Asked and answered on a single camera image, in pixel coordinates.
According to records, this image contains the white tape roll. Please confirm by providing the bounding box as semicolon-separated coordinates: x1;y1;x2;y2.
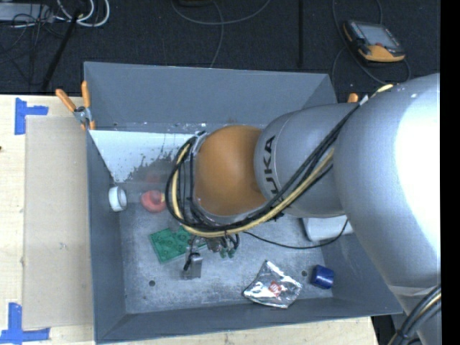
108;185;128;213

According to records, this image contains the blue cup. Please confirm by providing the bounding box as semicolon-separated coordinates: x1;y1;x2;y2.
310;264;336;290

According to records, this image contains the white plastic container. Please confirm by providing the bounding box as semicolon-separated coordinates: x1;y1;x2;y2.
300;215;355;243

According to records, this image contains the dark green flat block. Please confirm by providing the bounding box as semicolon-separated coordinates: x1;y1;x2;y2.
148;225;208;265

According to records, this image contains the red ring toy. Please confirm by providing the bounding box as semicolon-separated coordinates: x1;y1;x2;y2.
139;190;167;214

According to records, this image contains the crumpled silver foil packet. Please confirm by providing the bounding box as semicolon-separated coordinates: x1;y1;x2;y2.
242;259;303;310

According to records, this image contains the pale cardboard board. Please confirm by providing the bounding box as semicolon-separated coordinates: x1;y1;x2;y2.
21;116;95;331

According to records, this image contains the grey metal bin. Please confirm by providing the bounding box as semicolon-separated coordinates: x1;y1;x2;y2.
83;61;404;345

